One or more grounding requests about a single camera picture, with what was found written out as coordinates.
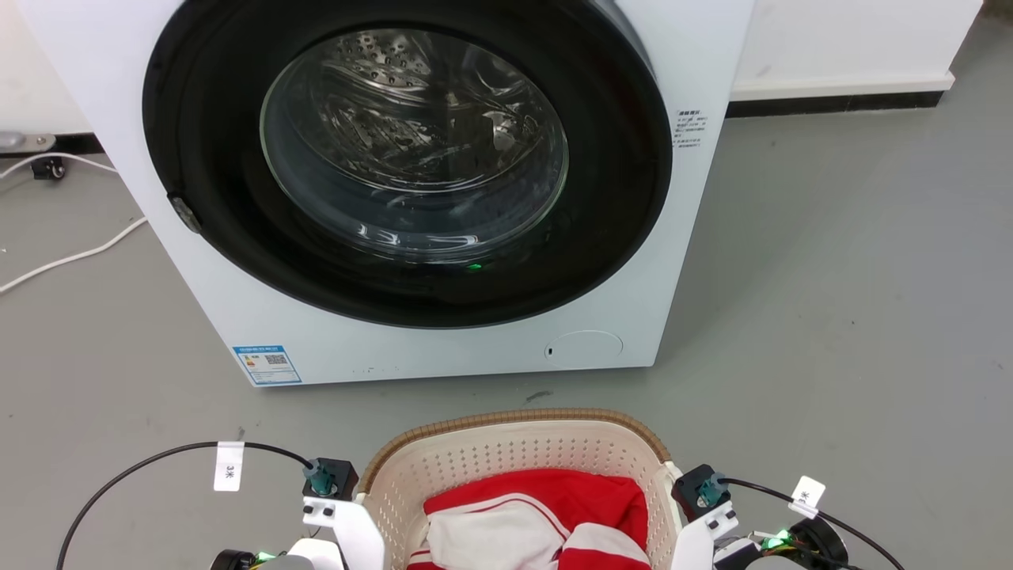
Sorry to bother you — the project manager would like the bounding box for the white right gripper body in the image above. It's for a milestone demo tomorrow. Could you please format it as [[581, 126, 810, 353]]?
[[670, 505, 765, 570]]

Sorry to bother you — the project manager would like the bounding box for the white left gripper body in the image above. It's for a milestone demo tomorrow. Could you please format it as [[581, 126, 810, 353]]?
[[285, 496, 387, 570]]

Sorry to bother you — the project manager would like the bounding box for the cream perforated laundry basket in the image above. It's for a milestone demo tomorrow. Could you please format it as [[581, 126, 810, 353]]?
[[354, 408, 686, 570]]

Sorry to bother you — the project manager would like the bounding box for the red and white garment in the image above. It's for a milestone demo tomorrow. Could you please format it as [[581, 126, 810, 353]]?
[[407, 468, 651, 570]]

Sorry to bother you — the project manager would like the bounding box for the blue energy label sticker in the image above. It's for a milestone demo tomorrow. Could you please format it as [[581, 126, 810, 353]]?
[[232, 344, 303, 386]]

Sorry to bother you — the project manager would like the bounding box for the white front-load washing machine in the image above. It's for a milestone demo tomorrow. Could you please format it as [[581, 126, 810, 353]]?
[[16, 0, 757, 388]]

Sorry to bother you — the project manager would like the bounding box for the round white filter cover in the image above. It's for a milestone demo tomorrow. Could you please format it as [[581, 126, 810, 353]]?
[[544, 329, 624, 367]]

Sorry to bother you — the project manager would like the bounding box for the black round washer door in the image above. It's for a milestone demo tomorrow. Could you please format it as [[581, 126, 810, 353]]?
[[142, 0, 674, 330]]

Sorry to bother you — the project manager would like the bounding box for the small printed text sticker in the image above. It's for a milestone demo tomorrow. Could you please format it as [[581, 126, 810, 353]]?
[[673, 109, 709, 150]]

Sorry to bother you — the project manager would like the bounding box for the grey metal foot plate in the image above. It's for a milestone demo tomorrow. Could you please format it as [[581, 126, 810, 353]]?
[[0, 131, 57, 155]]

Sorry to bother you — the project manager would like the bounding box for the white ledge with black skirting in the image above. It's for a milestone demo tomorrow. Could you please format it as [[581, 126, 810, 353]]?
[[726, 0, 985, 118]]

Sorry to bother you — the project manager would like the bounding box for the white right cable tag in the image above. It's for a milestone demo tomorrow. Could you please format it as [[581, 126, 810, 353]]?
[[789, 475, 827, 520]]

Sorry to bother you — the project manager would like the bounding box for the white cable tag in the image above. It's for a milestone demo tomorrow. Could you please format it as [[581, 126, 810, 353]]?
[[789, 475, 827, 520], [213, 441, 245, 492]]

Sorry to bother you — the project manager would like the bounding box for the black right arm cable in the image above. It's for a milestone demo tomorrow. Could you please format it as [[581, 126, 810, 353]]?
[[716, 477, 905, 570]]

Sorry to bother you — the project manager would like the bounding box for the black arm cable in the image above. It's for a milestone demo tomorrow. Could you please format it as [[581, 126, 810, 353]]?
[[716, 477, 905, 570], [55, 441, 315, 570]]

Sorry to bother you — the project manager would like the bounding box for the white left cable tag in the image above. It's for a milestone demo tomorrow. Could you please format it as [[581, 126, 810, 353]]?
[[213, 441, 245, 492]]

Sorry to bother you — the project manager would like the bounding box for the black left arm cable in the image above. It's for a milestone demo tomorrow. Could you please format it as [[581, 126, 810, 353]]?
[[55, 441, 315, 570]]

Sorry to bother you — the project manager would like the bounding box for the white power cable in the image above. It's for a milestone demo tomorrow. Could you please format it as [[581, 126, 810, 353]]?
[[0, 151, 149, 295]]

